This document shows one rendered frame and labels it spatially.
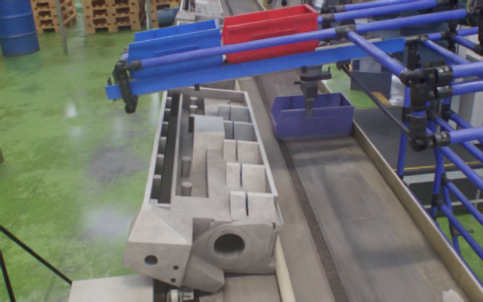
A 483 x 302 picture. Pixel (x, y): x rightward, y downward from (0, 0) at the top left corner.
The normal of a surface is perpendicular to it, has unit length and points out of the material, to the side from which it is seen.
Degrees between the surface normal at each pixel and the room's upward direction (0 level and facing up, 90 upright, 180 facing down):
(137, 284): 0
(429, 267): 1
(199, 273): 90
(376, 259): 0
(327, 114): 92
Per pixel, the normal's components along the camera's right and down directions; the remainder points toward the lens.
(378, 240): -0.05, -0.90
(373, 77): -0.36, 0.41
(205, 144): 0.14, -0.35
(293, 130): 0.07, 0.45
